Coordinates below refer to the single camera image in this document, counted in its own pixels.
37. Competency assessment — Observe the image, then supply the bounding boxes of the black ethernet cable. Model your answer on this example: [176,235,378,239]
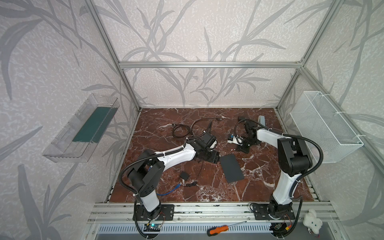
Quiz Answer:
[190,117,223,142]

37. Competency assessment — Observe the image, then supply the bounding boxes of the black network switch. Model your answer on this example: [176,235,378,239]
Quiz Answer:
[220,154,245,184]

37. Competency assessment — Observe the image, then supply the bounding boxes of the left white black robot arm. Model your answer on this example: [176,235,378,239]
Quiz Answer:
[118,132,220,221]

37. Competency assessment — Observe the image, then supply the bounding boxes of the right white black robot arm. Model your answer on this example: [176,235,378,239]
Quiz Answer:
[228,117,324,220]

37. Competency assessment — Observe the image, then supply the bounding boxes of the grey brush block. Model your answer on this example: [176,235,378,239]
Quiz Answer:
[258,116,266,128]

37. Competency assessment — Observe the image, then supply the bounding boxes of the black power adapter cube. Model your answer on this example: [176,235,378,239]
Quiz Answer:
[180,171,190,181]

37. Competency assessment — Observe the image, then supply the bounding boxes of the green circuit board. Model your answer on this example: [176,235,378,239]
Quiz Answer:
[143,224,162,233]

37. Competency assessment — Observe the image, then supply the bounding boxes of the white plush toy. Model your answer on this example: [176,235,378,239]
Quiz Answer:
[303,209,323,235]

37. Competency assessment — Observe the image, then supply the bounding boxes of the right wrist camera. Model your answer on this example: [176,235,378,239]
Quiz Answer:
[227,134,242,146]

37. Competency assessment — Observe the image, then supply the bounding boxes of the thin black power cord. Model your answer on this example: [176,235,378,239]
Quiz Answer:
[185,160,206,187]

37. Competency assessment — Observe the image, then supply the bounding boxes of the blue ethernet cable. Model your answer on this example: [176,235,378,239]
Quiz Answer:
[155,182,183,197]

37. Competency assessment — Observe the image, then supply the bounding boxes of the white wire mesh basket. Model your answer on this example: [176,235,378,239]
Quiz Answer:
[290,91,364,163]

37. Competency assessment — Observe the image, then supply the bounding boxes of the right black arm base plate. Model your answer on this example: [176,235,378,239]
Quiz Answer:
[250,202,296,221]

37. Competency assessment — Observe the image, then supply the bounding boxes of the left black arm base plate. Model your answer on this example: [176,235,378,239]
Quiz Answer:
[133,204,175,221]

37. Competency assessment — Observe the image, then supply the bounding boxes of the orange handled screwdriver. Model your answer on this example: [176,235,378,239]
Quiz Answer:
[207,221,247,237]

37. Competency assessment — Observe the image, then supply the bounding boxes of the clear plastic wall tray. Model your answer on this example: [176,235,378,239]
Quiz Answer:
[42,94,120,163]

